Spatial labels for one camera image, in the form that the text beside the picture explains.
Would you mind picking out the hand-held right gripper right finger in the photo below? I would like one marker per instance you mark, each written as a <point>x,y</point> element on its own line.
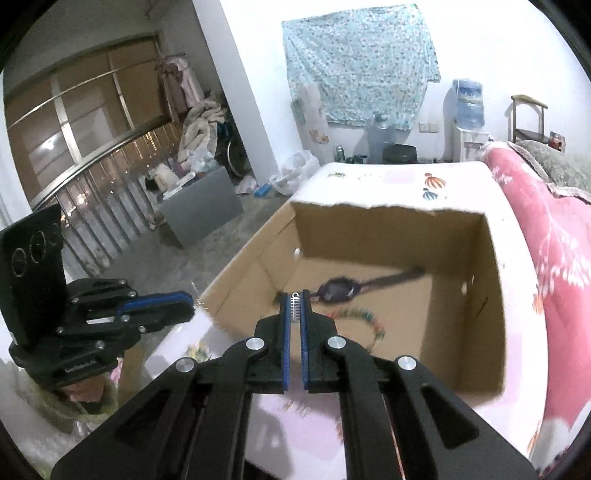
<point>304,350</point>

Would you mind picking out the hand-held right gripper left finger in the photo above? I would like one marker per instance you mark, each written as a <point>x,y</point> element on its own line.
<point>286,350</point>

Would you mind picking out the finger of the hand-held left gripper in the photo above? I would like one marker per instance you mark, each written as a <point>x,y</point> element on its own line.
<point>115,338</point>
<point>157,304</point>

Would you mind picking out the dark wristwatch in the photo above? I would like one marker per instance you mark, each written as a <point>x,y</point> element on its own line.
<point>341,288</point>

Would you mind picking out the brown cardboard box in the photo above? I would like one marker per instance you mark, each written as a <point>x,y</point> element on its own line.
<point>401,240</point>

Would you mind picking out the person's left hand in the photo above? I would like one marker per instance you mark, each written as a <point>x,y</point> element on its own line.
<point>87,394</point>

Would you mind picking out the brown paper bag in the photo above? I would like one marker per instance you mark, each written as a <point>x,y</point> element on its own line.
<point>134,364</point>

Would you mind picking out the grey storage box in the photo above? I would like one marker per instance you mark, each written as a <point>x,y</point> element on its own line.
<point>203,207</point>

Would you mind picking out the metal railing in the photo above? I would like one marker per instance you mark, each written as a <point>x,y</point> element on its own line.
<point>106,207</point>

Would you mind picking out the small blue packet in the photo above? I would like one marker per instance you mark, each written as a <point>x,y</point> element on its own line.
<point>263,190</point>

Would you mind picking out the white plastic bag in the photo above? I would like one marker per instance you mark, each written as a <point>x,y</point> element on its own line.
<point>295,173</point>

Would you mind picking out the pile of clothes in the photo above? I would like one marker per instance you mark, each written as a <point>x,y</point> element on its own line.
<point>198,129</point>

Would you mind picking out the window with brown blinds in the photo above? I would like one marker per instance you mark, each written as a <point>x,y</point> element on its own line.
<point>83,92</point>

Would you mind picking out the black bin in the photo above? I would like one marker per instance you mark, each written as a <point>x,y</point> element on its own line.
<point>401,154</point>

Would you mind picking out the hanging pink clothes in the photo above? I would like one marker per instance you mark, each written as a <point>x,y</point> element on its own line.
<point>180,83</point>

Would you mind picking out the pink floral blanket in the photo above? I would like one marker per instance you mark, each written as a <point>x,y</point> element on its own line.
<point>545,258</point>

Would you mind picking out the white water dispenser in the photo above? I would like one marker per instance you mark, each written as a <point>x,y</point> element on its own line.
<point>471,143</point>

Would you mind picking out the blue water dispenser bottle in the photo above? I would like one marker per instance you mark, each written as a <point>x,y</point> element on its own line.
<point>468,106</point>

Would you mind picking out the wooden chair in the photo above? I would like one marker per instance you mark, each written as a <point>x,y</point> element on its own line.
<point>528,134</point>

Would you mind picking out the grey blanket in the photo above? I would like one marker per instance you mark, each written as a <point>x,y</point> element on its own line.
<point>563,170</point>

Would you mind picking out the small red box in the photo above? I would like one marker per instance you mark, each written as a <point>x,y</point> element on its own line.
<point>557,140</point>

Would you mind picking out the white wall sockets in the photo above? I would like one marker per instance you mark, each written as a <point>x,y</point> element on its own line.
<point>428,127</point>

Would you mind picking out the blue floral wall cloth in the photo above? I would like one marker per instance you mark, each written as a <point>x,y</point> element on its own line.
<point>360,64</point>

